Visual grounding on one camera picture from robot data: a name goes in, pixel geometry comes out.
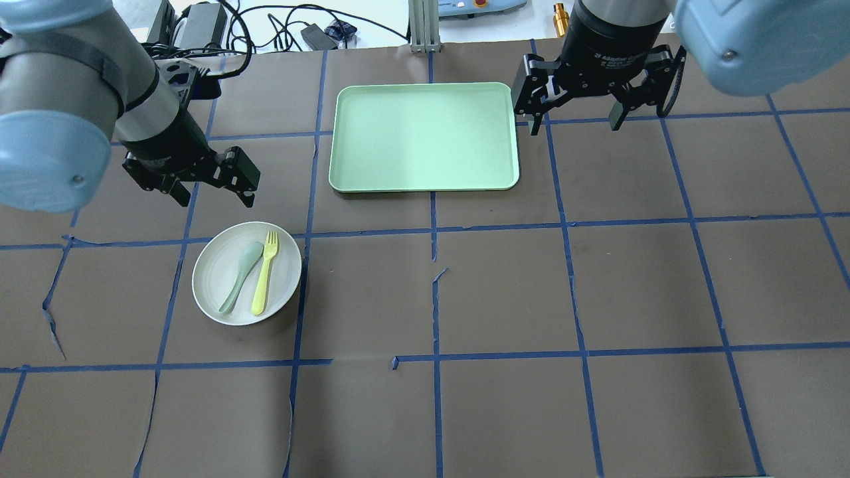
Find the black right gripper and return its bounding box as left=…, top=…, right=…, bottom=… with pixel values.
left=512, top=1, right=686, bottom=136

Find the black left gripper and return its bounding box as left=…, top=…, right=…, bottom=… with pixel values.
left=122, top=139, right=261, bottom=208

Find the pale green plastic spoon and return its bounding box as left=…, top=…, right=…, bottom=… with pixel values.
left=218, top=242, right=264, bottom=315

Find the round white plate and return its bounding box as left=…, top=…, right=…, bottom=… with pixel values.
left=192, top=221, right=301, bottom=326

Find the yellow plastic fork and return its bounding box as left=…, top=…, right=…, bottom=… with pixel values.
left=251, top=230, right=279, bottom=317

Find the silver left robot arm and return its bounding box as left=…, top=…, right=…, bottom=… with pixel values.
left=1, top=1, right=261, bottom=214

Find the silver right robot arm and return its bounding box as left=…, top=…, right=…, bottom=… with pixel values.
left=512, top=1, right=849, bottom=134

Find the brass fitting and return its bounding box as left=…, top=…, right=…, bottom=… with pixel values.
left=552, top=3, right=570, bottom=37

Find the blue teach pendant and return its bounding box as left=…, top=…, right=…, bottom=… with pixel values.
left=438, top=0, right=528, bottom=19

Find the light green tray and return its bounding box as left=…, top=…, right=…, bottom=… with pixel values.
left=329, top=82, right=520, bottom=193

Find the black power adapter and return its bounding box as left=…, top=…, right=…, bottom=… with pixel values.
left=300, top=24, right=338, bottom=51

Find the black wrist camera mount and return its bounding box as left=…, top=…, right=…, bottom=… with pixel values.
left=154, top=58, right=222, bottom=107

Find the aluminium frame post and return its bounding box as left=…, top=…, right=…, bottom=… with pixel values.
left=408, top=0, right=442, bottom=52

